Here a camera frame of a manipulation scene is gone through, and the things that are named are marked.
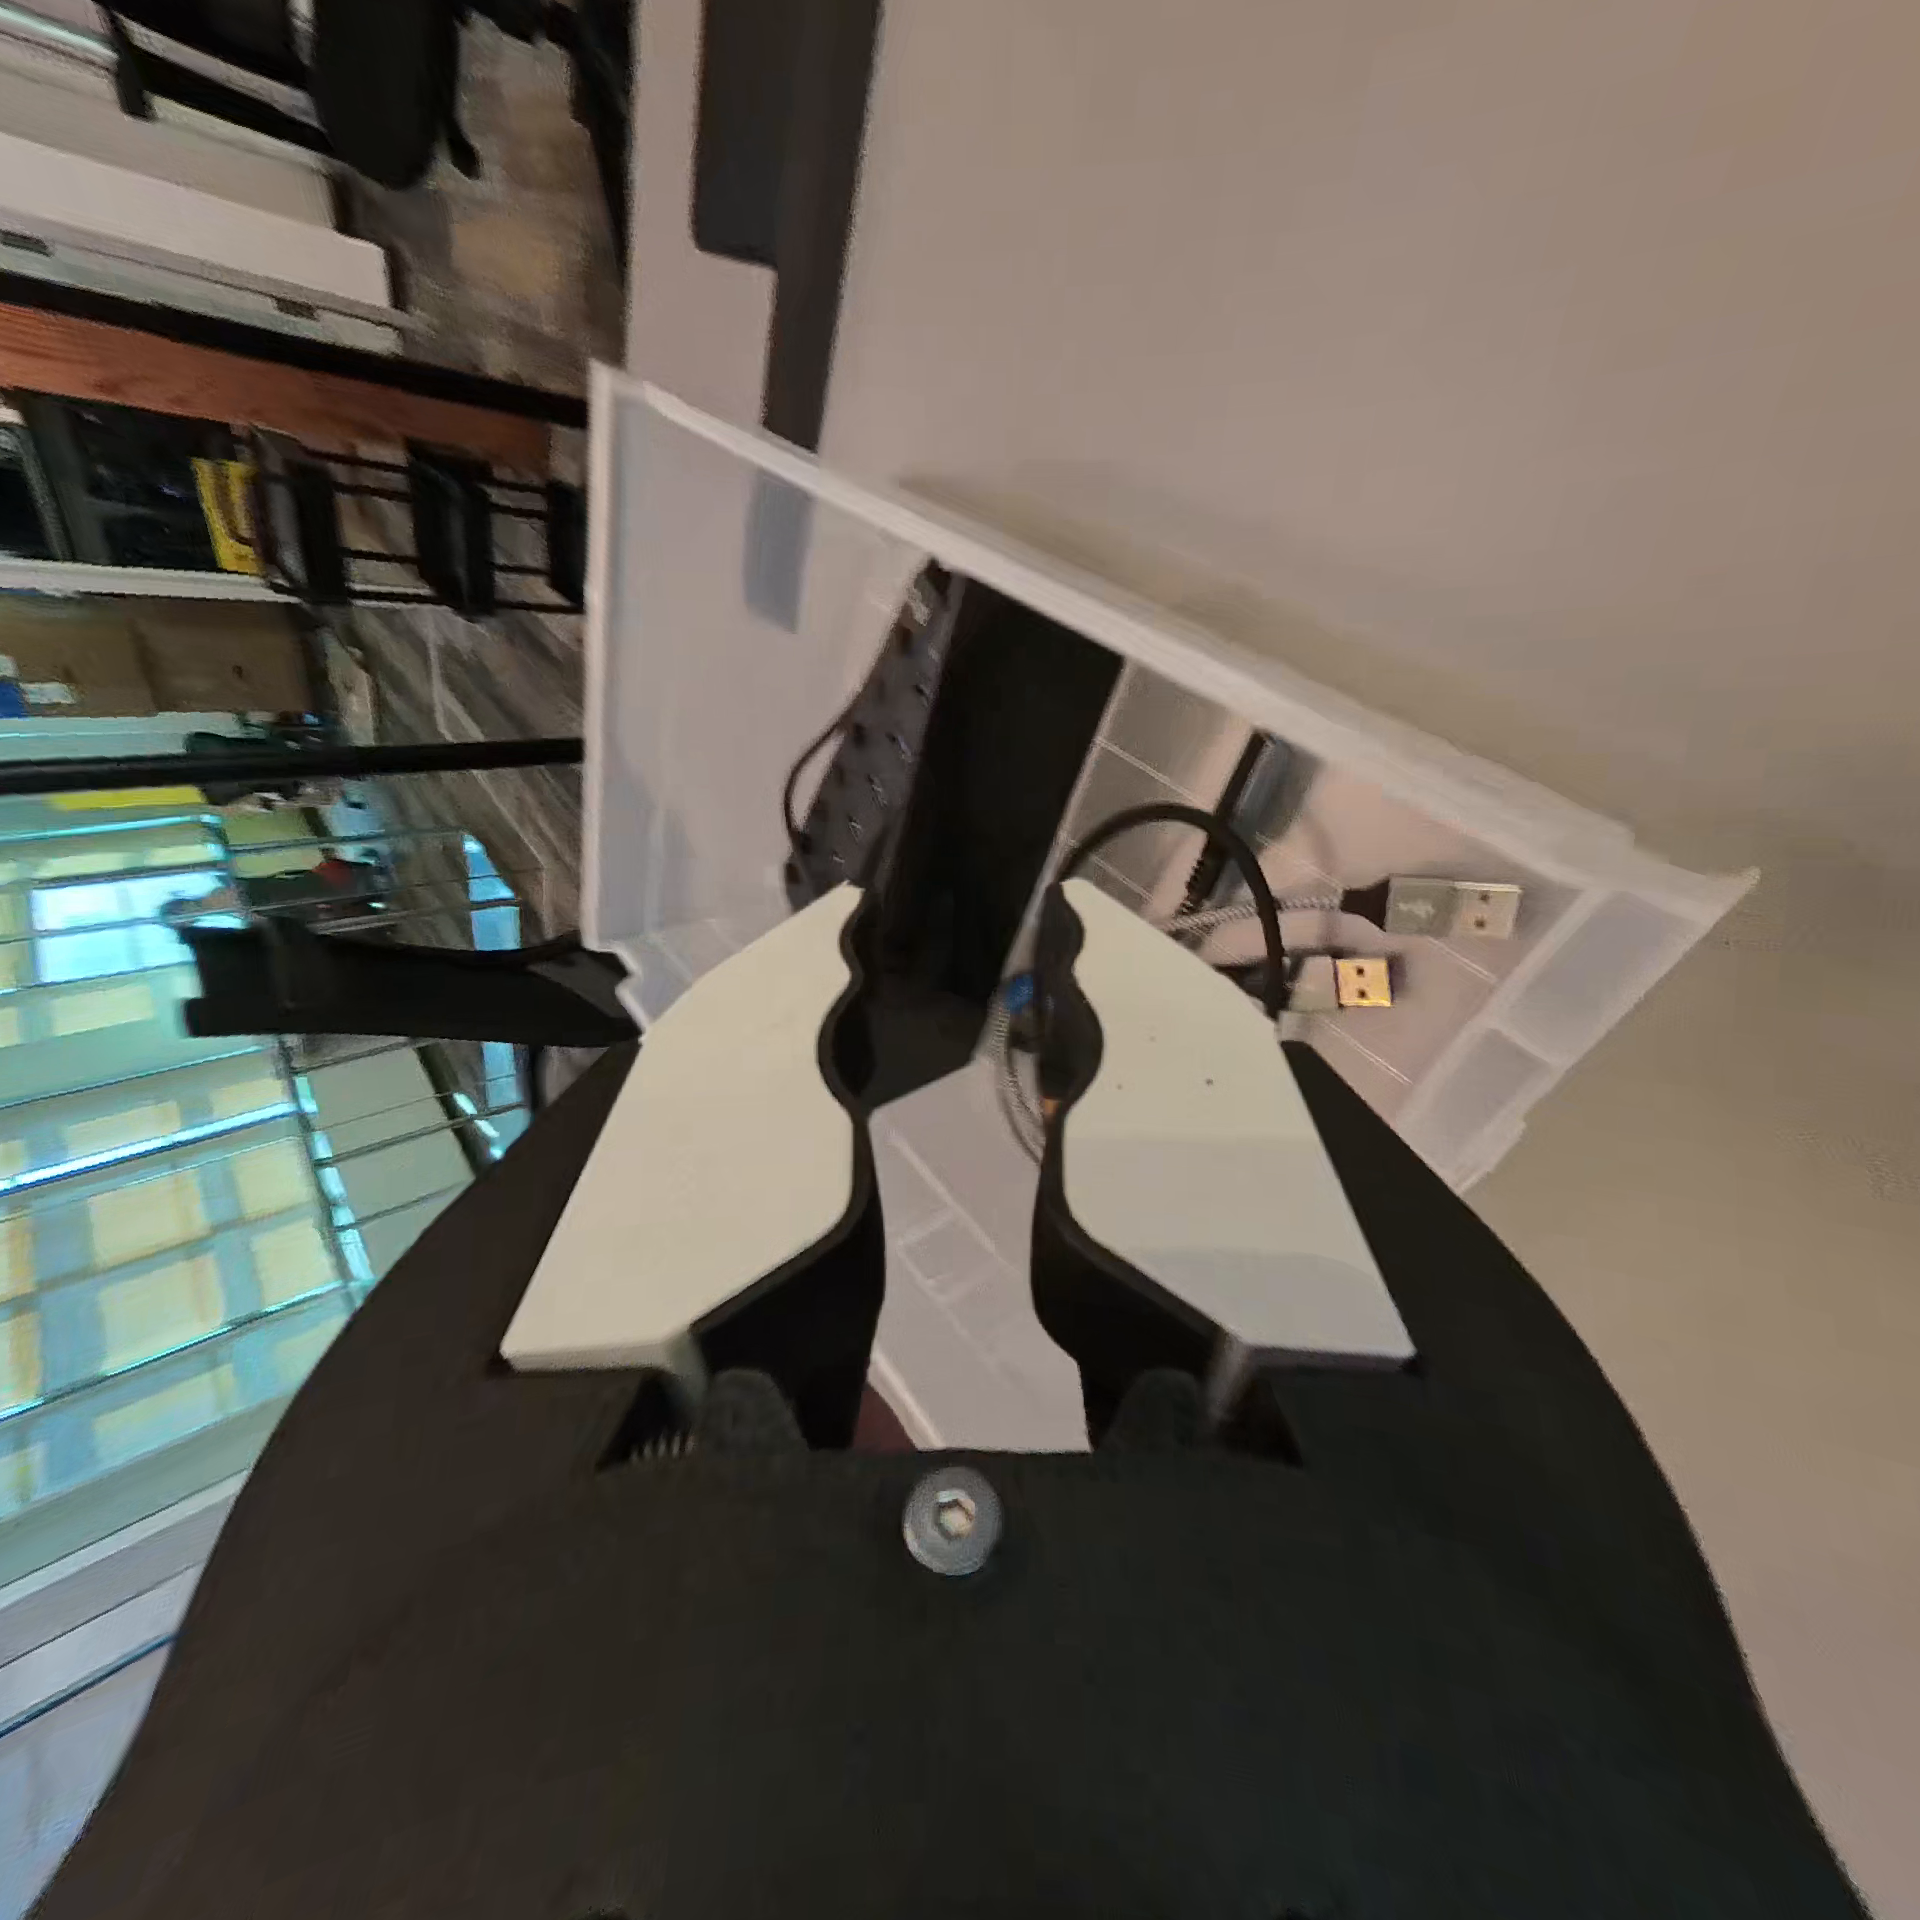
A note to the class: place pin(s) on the black usb hub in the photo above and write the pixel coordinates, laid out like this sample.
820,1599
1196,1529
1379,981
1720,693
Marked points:
871,736

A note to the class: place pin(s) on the black bin divider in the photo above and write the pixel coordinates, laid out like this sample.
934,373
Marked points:
1007,781

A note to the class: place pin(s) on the black metal rack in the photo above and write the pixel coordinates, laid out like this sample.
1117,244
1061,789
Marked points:
422,526

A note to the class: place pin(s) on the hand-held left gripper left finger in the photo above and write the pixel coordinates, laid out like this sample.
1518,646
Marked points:
676,1200

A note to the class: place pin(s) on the black pole stand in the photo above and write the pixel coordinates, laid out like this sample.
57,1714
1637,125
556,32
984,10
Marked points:
363,977

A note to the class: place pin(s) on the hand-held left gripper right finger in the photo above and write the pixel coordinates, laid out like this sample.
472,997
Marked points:
1231,1200

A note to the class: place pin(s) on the clear plastic bin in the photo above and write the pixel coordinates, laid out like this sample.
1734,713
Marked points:
692,750

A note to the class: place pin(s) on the black office chair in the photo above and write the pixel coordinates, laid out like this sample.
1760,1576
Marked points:
391,77

